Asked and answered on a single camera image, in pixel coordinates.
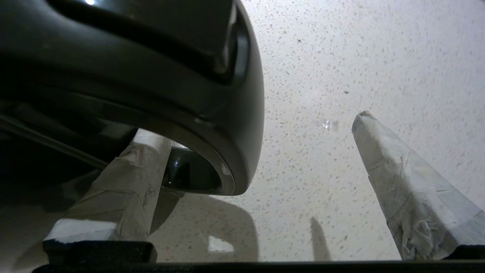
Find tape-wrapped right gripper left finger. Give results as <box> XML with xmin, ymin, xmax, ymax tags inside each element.
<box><xmin>43</xmin><ymin>129</ymin><xmax>173</xmax><ymax>263</ymax></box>

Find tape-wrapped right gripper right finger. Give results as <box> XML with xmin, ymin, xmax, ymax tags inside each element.
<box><xmin>352</xmin><ymin>111</ymin><xmax>485</xmax><ymax>260</ymax></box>

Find black electric kettle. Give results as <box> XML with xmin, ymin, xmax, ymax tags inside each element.
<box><xmin>0</xmin><ymin>0</ymin><xmax>265</xmax><ymax>196</ymax></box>

